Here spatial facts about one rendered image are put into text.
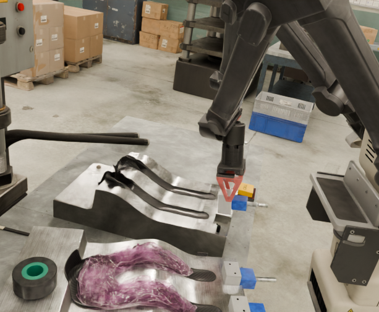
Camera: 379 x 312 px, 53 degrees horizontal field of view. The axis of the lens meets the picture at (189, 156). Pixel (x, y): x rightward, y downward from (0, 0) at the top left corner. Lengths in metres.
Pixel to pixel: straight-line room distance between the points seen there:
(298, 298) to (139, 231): 1.37
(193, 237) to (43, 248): 0.38
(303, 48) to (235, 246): 0.58
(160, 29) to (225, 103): 6.93
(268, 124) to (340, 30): 3.71
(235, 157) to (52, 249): 0.48
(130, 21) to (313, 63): 6.96
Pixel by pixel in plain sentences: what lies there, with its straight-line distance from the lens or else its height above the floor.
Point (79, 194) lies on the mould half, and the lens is 1.18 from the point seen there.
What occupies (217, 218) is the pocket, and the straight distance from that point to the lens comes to 1.11.
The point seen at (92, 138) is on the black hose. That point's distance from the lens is 1.47.
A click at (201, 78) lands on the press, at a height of 0.25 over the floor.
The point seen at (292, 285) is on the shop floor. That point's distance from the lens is 2.35.
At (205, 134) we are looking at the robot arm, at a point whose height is 1.11.
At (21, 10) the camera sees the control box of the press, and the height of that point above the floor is 1.29.
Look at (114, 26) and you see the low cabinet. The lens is 8.11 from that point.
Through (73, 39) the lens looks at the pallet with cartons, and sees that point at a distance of 5.53.
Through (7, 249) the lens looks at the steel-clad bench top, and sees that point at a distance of 1.10.
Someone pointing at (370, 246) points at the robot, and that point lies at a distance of 0.97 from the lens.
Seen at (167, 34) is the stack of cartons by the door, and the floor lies 0.33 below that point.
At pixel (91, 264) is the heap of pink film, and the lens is 0.89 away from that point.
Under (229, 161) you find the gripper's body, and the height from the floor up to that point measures 1.07.
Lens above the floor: 1.50
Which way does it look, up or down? 26 degrees down
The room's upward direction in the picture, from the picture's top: 9 degrees clockwise
